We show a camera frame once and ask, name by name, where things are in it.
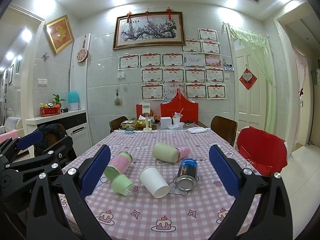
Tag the red diamond door decoration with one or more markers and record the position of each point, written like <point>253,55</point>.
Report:
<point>248,79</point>

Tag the white cloth on table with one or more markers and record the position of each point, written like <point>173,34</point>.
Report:
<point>197,130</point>

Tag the gold framed red picture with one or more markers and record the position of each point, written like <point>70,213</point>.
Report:
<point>59,34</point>

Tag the pale green pink cup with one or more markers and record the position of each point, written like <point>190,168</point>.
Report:
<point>169,153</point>

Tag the white paper cup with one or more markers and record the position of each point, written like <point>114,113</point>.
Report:
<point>153,181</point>

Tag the plum blossom framed painting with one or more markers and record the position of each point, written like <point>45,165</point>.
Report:
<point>159,28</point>

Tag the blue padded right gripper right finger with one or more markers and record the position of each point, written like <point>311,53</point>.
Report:
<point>261,209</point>

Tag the red fabric chair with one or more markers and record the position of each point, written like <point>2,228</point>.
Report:
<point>266,152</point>

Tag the red tray with fruit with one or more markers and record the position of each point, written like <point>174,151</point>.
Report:
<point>49,109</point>

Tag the yellow snack box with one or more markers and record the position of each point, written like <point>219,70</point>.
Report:
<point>141,122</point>

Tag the blue white humidifier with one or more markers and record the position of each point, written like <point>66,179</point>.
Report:
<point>73,100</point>

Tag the red white hanging fan ornament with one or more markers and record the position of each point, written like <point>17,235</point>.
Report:
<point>82,54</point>

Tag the white desk lamp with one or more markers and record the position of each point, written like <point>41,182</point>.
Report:
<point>146,109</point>

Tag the white box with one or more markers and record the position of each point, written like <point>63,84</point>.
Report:
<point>165,122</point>

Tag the pink checkered tablecloth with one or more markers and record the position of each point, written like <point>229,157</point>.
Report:
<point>147,203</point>

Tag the cup with straws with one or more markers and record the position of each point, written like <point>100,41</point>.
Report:
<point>177,117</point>

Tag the white black sideboard cabinet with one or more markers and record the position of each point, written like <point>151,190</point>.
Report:
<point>74,123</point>

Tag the pink towel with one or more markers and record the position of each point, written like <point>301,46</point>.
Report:
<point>11,134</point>

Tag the pink green clear plastic cup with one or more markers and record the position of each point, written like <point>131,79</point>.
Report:
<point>118,165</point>

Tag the brown wooden chair right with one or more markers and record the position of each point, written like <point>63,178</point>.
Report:
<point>225,128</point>

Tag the brown wooden chair left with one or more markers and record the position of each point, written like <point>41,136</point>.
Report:
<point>115,124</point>

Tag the blue black spray can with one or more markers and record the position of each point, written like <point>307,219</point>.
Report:
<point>187,175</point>

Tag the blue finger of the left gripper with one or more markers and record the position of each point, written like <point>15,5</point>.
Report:
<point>29,140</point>

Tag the black jacket on chair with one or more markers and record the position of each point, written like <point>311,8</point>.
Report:
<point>51,134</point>

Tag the green potted plant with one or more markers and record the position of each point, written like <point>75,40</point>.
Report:
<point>57,100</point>

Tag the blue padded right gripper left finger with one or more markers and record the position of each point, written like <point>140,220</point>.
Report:
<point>46,217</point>

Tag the small green cup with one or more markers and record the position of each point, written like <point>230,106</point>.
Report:
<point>122,185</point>

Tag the red gift bag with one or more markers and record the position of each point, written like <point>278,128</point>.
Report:
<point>180,104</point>

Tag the white door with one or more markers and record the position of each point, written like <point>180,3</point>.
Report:
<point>252,91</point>

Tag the brown wooden chair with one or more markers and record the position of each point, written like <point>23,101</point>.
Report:
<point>115,124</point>
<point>225,128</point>

